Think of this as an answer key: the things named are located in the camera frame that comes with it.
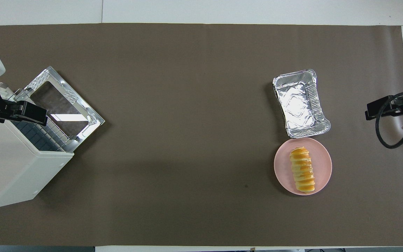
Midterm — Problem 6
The aluminium foil tray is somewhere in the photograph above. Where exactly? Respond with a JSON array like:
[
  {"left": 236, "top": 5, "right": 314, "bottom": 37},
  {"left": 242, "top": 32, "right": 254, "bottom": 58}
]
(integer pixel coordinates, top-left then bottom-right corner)
[{"left": 273, "top": 69, "right": 331, "bottom": 139}]

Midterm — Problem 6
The glass oven door metal frame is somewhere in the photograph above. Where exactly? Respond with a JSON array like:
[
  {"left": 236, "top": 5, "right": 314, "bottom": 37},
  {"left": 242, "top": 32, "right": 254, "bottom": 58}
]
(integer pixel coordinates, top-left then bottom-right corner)
[{"left": 23, "top": 66, "right": 106, "bottom": 152}]

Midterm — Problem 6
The cream toaster oven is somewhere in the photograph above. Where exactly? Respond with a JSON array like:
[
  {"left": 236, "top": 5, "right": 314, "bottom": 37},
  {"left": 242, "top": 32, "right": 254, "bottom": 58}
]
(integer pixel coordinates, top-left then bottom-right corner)
[{"left": 0, "top": 81, "right": 74, "bottom": 210}]

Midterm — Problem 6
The oven wire rack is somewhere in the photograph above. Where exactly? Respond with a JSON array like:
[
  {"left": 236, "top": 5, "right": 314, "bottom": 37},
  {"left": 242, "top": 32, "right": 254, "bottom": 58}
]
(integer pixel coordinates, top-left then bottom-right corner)
[{"left": 4, "top": 94, "right": 74, "bottom": 153}]

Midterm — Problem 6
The brown table mat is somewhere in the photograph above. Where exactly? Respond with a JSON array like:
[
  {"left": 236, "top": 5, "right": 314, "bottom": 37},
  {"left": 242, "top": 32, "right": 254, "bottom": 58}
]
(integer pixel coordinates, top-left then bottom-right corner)
[{"left": 0, "top": 23, "right": 403, "bottom": 246}]

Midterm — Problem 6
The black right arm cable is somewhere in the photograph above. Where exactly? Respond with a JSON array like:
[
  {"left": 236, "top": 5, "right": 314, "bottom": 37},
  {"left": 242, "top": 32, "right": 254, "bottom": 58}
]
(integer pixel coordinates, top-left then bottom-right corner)
[{"left": 376, "top": 90, "right": 403, "bottom": 149}]

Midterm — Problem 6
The sliced golden bread loaf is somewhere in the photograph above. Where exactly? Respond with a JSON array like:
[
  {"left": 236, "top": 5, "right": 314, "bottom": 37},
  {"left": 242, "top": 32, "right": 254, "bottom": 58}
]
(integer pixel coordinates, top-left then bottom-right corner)
[{"left": 289, "top": 147, "right": 316, "bottom": 194}]

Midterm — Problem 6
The pink round plate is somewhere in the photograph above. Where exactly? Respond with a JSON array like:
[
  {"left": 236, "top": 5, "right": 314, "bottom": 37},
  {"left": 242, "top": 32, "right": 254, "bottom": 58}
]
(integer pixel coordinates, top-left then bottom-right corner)
[{"left": 274, "top": 137, "right": 333, "bottom": 196}]

